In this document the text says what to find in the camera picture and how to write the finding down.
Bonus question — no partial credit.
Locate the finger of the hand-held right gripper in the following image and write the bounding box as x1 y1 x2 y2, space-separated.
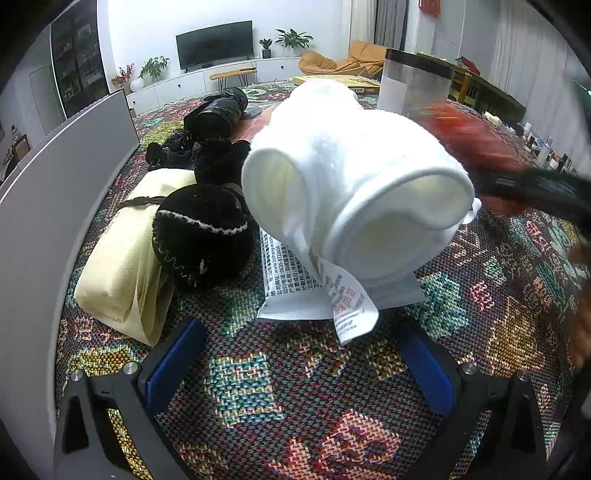
475 167 591 223

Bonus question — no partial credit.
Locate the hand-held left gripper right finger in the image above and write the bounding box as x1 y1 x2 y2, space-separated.
396 320 550 480

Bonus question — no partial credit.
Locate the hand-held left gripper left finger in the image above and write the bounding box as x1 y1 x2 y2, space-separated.
54 316 208 480

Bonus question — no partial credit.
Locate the cluster of small bottles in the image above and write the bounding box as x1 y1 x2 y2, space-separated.
522 122 583 176

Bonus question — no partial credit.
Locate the dark wooden table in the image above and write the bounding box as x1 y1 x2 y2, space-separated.
416 52 527 123

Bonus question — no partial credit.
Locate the cream folded cloth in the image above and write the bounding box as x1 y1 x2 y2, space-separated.
74 168 197 348

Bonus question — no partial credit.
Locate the colourful woven blanket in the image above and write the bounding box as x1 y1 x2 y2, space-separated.
55 80 591 480

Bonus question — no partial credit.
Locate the black knitted hat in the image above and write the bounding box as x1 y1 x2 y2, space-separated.
151 138 256 291

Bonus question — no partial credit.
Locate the white sheer curtain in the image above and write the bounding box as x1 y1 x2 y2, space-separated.
489 0 578 130

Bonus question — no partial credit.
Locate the clear jar with black lid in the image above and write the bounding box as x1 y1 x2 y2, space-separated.
379 47 455 118

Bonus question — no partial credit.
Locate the flat yellow box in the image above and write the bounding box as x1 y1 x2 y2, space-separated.
292 75 382 100

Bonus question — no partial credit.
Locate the grey upholstered panel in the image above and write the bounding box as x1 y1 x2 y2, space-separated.
0 88 141 462

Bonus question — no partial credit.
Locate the grey curtain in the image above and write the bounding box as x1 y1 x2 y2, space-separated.
351 0 407 51

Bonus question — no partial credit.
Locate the black trash bag roll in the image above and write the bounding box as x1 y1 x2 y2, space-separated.
184 87 250 140

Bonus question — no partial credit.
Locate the orange lounge chair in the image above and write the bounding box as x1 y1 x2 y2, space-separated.
298 40 386 78

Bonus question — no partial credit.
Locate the white television cabinet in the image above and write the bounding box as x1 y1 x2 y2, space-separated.
126 56 305 114

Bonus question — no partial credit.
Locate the white vase with red flowers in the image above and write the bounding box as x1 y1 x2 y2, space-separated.
111 63 146 93

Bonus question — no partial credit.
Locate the large plant in white pot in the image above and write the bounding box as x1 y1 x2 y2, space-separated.
276 28 314 57

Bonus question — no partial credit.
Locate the leafy green potted plant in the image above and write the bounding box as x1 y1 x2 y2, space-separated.
139 55 171 84

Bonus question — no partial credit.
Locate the wooden side table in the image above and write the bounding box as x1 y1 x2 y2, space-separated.
209 67 258 88

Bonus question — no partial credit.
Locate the black glass display cabinet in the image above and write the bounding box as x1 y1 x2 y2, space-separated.
50 0 114 120

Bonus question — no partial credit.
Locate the flat screen television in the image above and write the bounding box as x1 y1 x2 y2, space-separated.
176 21 254 72

